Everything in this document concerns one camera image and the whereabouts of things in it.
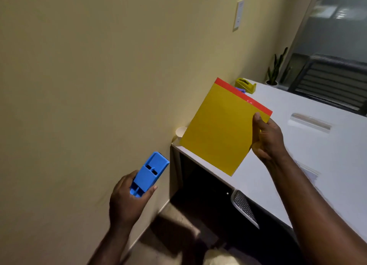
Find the person's left hand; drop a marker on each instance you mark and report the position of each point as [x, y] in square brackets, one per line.
[124, 204]

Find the person's right hand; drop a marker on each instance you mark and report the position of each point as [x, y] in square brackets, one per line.
[271, 142]

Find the person's left thumb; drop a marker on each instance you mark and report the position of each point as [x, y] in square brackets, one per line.
[149, 192]

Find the person's right thumb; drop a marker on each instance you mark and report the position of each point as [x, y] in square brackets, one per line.
[257, 128]

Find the yellow paper sheet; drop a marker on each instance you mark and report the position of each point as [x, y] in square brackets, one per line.
[222, 130]

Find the red paper sheet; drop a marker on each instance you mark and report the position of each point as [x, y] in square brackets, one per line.
[243, 96]

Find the person's left forearm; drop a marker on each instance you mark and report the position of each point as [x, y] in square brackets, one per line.
[107, 246]

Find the person's right forearm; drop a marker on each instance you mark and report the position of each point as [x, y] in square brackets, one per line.
[312, 213]

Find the small blue stapler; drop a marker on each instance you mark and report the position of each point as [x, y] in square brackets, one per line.
[240, 89]

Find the yellow tape dispenser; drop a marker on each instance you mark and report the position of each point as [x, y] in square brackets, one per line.
[246, 85]

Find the white desk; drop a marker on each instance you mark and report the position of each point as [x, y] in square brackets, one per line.
[301, 147]

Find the clear plastic ruler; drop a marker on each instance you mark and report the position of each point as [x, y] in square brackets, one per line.
[311, 122]

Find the potted green plant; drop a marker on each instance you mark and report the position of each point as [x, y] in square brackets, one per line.
[275, 69]

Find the clear plastic sleeve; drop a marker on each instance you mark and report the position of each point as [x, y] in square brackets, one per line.
[308, 170]

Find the white paper cup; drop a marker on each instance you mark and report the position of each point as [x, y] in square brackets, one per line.
[180, 132]

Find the grey mesh chair armrest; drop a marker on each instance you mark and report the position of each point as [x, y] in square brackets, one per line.
[244, 207]

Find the black mesh office chair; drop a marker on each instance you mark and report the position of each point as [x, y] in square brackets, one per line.
[329, 81]

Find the white wall switch plate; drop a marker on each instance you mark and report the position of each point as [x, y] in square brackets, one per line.
[238, 14]

